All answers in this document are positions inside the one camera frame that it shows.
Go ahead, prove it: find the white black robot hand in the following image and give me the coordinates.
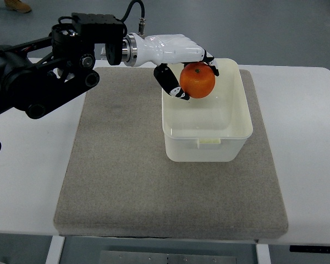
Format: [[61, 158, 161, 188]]
[[122, 33, 219, 100]]

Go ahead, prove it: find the orange fruit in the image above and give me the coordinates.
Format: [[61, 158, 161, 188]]
[[179, 62, 216, 99]]

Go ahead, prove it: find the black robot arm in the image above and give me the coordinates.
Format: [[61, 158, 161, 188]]
[[0, 13, 127, 119]]

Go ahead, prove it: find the white plastic box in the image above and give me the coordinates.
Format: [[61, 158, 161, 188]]
[[162, 58, 253, 162]]

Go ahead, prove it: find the grey felt mat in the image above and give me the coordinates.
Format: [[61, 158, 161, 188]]
[[53, 68, 288, 240]]

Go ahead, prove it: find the tan shoe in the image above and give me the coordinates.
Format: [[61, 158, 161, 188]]
[[4, 0, 32, 14]]

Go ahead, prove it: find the white left table leg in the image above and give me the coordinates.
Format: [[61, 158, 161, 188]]
[[45, 236, 65, 264]]

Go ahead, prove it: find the white table leg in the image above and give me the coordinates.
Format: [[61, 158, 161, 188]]
[[45, 236, 65, 264], [256, 244, 272, 264]]

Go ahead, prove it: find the white right table leg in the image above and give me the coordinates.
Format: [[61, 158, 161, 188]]
[[256, 244, 272, 264]]

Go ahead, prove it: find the black table control panel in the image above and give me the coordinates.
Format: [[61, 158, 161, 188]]
[[289, 245, 330, 254]]

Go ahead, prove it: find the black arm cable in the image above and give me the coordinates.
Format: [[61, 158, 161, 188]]
[[118, 0, 147, 36]]

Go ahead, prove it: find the grey metal base plate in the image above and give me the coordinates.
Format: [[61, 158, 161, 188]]
[[98, 251, 237, 264]]

